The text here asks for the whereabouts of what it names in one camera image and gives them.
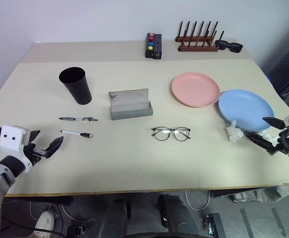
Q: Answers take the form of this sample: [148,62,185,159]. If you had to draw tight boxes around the dark woven panel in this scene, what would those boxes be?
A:
[269,49,289,99]

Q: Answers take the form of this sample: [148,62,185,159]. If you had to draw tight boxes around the pink plastic plate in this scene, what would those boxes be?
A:
[171,72,221,108]

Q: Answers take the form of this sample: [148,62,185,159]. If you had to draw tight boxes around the dark wooden peg rack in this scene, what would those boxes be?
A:
[175,20,225,53]

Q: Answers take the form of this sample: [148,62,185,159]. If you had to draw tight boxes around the thin-framed clear eyeglasses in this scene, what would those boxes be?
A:
[151,126,192,142]

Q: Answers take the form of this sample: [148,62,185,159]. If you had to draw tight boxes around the white tissue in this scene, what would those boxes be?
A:
[225,119,244,143]
[257,130,280,145]

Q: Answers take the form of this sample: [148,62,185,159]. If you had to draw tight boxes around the blue plastic plate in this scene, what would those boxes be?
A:
[218,89,275,132]

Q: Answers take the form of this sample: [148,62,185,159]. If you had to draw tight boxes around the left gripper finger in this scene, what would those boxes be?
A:
[29,129,41,144]
[45,135,64,159]

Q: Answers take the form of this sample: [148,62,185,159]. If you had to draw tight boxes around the white marker with black cap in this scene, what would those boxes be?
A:
[60,129,94,139]

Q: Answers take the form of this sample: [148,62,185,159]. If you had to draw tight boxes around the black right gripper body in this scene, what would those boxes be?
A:
[267,123,289,156]

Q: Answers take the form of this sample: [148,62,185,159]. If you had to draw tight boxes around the grey glasses case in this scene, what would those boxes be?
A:
[108,88,153,121]

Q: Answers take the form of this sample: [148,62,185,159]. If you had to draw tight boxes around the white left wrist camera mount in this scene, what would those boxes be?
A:
[0,124,33,173]

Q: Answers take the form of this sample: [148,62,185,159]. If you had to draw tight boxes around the black plastic cup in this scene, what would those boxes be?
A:
[58,66,93,106]

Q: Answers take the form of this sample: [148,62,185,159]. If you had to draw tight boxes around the black sunglasses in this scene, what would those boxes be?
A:
[214,40,243,53]

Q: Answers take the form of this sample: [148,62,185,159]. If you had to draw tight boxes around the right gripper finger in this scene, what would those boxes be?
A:
[262,116,286,129]
[242,131,276,151]

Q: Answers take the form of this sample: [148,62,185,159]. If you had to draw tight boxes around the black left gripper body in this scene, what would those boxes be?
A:
[22,142,49,165]

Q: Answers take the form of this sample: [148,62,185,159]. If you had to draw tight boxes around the small black floor device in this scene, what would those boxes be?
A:
[66,222,91,238]

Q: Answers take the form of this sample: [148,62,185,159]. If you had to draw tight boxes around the dark rounded shape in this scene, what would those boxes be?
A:
[158,194,200,238]

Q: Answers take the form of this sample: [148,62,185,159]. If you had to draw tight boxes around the black grey ballpoint pen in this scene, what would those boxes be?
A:
[58,117,99,122]

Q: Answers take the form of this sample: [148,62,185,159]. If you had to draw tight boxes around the white shoe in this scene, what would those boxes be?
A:
[33,210,56,238]

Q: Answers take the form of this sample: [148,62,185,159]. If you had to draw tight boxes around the white floor cable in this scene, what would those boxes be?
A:
[185,189,211,211]

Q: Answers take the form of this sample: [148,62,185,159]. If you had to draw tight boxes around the black box with round port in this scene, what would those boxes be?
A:
[153,34,163,60]

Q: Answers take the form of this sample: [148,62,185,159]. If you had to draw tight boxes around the black box with coloured buttons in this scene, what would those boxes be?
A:
[145,32,156,59]

